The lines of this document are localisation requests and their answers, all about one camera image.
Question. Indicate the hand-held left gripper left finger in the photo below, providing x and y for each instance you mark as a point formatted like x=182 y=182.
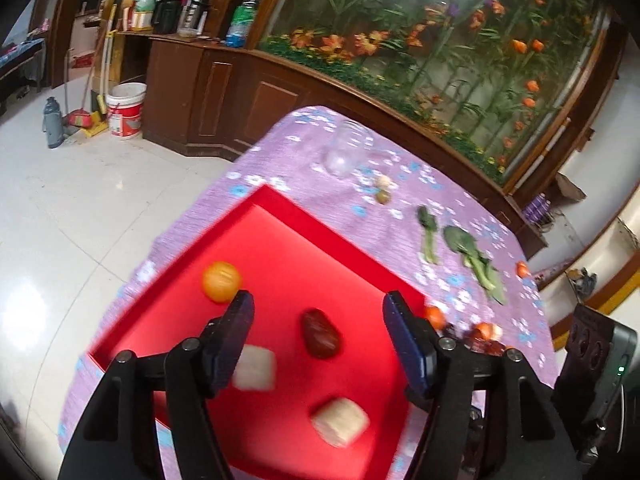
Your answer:
x=235 y=340

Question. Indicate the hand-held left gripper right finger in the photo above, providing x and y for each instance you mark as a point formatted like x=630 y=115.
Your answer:
x=407 y=345

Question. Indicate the red date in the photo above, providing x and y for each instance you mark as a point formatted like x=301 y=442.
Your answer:
x=320 y=334
x=482 y=346

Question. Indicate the red tray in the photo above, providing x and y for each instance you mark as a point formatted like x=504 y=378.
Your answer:
x=280 y=260

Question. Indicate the dark object on shelf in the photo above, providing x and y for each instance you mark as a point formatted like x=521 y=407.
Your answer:
x=582 y=282

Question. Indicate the small bok choy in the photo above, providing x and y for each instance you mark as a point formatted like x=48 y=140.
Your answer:
x=429 y=245

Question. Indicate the large bok choy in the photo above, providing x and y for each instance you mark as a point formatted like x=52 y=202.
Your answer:
x=460 y=242

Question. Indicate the green olive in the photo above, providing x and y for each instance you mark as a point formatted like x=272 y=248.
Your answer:
x=383 y=196

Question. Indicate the purple floral tablecloth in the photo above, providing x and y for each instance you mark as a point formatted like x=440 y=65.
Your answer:
x=320 y=200

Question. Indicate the small beige sugarcane piece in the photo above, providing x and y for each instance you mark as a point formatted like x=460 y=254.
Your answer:
x=384 y=180

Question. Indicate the purple spray cans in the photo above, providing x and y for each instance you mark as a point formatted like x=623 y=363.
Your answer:
x=536 y=208

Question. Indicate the cardboard box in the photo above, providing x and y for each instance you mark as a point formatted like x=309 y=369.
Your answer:
x=570 y=186

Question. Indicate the clear glass jar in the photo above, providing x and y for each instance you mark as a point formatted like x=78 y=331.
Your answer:
x=345 y=152

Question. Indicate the brown wooden cabinet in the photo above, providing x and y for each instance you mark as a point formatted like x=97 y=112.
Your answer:
x=225 y=95

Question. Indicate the white plastic bucket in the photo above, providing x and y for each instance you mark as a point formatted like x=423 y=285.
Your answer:
x=126 y=112

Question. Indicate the broom and dustpan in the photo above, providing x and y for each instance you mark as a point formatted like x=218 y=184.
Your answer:
x=95 y=127

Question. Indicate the red broom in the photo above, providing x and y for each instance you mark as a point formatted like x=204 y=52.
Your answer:
x=79 y=119

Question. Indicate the grey water bottle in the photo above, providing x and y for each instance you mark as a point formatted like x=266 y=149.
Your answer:
x=52 y=125

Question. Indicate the glass artificial flower display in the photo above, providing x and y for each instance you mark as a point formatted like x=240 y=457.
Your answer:
x=425 y=35

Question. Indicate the large plastic water bottle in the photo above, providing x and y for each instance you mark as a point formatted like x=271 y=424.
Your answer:
x=241 y=22

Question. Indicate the black kettle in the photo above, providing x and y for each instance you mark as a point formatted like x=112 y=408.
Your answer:
x=166 y=16

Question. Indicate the black steel thermos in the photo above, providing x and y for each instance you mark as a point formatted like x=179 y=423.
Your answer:
x=196 y=7

